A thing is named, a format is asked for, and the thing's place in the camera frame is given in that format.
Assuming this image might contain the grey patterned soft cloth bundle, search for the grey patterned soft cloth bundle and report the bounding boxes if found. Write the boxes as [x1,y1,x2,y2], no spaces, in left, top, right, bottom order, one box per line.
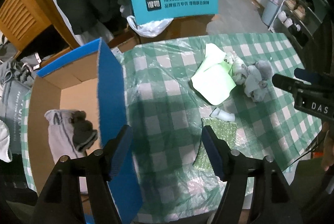
[224,52,273,103]

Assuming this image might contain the light green foam cloth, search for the light green foam cloth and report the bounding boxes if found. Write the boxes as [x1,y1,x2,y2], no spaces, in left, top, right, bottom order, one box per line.
[191,43,236,106]

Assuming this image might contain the small white sock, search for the small white sock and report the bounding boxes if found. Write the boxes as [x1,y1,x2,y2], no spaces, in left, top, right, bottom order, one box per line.
[210,108,235,122]

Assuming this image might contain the green sparkly scrub cloth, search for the green sparkly scrub cloth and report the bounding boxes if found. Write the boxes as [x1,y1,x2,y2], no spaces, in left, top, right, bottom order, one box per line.
[193,117,238,172]

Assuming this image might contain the person's right hand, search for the person's right hand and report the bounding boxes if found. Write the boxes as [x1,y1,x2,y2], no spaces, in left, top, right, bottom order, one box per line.
[321,122,334,171]

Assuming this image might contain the green checkered tablecloth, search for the green checkered tablecloth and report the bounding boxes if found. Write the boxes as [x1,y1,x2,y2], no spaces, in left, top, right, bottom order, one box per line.
[20,32,323,223]

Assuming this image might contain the grey sweatpants in box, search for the grey sweatpants in box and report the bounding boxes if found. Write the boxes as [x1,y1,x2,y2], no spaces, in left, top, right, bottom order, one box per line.
[44,109,86,163]

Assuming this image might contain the grey shoe rack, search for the grey shoe rack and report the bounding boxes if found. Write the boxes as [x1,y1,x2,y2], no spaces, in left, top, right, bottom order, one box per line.
[269,0,329,48]

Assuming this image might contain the dark grey striped sock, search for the dark grey striped sock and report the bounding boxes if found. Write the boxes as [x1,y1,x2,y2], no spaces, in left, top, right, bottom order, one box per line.
[71,111,98,153]

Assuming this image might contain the brown cardboard box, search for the brown cardboard box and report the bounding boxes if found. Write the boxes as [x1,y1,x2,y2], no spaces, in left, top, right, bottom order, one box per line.
[139,15,216,44]

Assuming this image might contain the grey tote bag with text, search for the grey tote bag with text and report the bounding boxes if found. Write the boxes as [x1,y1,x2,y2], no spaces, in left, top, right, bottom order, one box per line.
[1,79,30,155]

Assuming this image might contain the blue cardboard box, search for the blue cardboard box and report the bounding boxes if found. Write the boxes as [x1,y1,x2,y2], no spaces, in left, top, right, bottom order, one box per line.
[27,39,143,223]

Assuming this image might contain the white plastic bag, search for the white plastic bag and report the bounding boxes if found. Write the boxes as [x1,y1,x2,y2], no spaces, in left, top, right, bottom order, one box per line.
[126,16,174,38]

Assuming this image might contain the teal printed shoe box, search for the teal printed shoe box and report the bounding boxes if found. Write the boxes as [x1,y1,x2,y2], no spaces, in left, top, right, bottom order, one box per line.
[131,0,218,25]

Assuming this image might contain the orange wooden louvered cabinet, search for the orange wooden louvered cabinet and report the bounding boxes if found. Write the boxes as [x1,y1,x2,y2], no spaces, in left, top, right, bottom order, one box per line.
[1,0,79,52]

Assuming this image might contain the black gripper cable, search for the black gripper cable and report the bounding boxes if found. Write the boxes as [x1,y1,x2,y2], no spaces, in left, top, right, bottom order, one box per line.
[286,135,327,166]

